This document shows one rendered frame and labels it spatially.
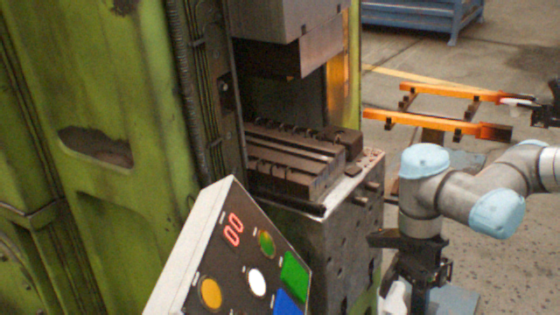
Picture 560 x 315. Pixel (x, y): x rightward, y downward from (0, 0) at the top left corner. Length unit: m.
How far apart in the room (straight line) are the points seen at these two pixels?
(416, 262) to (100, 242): 0.93
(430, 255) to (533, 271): 1.73
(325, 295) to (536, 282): 1.31
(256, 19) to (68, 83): 0.48
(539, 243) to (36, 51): 2.29
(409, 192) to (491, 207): 0.13
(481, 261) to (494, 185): 1.80
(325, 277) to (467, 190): 0.70
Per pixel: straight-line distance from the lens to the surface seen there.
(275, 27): 1.12
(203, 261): 0.82
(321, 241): 1.37
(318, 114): 1.67
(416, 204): 0.88
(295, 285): 1.02
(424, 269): 0.97
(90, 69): 1.25
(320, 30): 1.24
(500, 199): 0.82
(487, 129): 1.64
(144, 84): 1.04
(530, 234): 2.85
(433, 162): 0.85
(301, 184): 1.34
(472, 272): 2.57
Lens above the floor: 1.73
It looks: 32 degrees down
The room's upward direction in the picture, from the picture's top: 5 degrees counter-clockwise
